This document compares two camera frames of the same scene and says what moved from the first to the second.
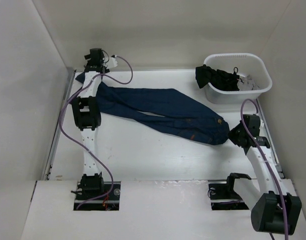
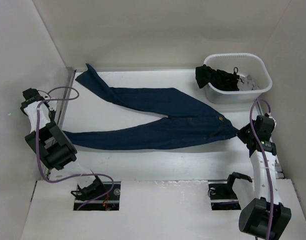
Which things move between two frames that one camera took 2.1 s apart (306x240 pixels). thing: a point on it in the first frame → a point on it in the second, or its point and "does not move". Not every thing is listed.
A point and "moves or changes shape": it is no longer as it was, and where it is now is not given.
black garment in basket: [217, 79] does not move
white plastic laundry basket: [256, 65] does not move
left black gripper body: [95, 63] → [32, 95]
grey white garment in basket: [247, 83] does not move
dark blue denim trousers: [183, 115] moves or changes shape
